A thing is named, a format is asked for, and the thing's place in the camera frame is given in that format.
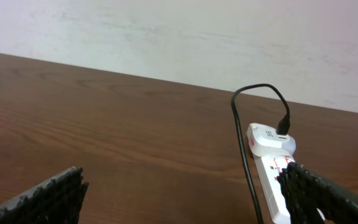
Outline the black charging cable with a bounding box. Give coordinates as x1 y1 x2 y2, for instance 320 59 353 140
230 83 291 224

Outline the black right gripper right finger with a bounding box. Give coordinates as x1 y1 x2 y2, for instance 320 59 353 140
277 162 358 224

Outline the white power strip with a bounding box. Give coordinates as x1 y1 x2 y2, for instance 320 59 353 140
253 154 326 224

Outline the white USB charger adapter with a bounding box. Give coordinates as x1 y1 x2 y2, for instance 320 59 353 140
246 123 296 158

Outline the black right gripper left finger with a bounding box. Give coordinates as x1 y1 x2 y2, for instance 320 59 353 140
0 166 89 224

